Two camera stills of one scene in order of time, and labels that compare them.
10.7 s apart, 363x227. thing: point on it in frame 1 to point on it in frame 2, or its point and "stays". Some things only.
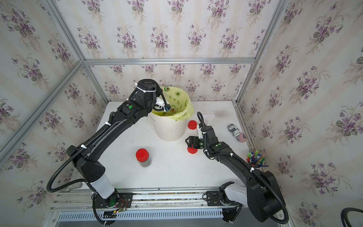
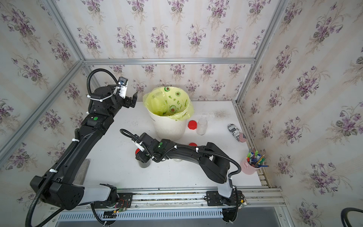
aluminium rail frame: [160, 199] stays
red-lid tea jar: [142, 156] stays
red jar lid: [192, 124] stays
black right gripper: [195, 143] to [139, 157]
